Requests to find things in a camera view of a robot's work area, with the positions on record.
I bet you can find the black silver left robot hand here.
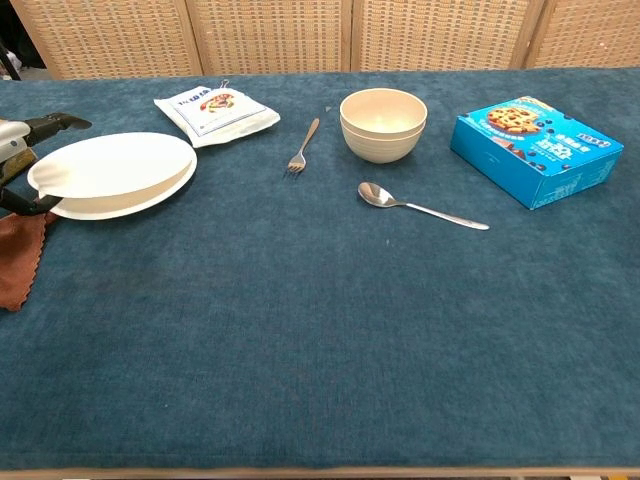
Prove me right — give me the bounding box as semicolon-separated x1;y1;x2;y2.
0;113;94;216

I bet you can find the ribbed rim white plate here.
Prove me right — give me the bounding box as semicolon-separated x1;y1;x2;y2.
27;131;197;200

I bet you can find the off-white bowl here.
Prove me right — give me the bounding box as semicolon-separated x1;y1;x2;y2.
341;122;427;165
339;88;429;137

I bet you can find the gold foil package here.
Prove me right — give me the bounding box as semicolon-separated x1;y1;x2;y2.
0;152;37;186

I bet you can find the black tripod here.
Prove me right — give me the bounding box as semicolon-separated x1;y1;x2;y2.
0;42;24;82

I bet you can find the brown cloth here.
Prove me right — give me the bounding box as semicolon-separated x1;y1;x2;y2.
0;210;60;312

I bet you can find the smooth white plate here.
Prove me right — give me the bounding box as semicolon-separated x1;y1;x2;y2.
49;149;198;221

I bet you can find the wicker folding screen panel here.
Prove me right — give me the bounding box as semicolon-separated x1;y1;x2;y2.
522;0;640;70
349;0;546;74
184;0;354;76
9;0;204;81

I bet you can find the white snack bag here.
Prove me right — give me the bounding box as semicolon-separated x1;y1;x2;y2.
153;85;281;149

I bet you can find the silver metal fork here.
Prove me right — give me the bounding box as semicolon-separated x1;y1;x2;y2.
286;117;321;175

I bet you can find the silver metal spoon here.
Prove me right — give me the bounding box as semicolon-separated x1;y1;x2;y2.
357;181;491;232

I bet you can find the dark blue tablecloth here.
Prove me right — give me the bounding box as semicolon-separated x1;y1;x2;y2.
0;67;640;472

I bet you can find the blue cookie box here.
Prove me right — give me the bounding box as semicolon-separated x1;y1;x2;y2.
449;96;625;211

